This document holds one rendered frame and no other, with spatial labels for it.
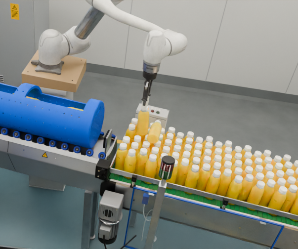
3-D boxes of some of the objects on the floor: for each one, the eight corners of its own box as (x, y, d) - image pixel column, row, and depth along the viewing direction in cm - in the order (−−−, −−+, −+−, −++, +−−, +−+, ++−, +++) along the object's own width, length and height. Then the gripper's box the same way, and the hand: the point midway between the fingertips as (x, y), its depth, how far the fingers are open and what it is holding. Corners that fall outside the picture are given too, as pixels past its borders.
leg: (88, 232, 274) (93, 172, 239) (96, 234, 273) (102, 174, 239) (86, 238, 269) (90, 178, 234) (93, 240, 269) (99, 180, 234)
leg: (82, 247, 262) (86, 186, 228) (89, 249, 262) (95, 188, 227) (79, 254, 257) (83, 192, 223) (87, 256, 257) (92, 194, 222)
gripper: (146, 62, 194) (141, 100, 207) (140, 75, 180) (134, 114, 193) (159, 65, 193) (153, 103, 207) (154, 78, 180) (148, 117, 193)
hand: (145, 103), depth 198 cm, fingers closed on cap, 4 cm apart
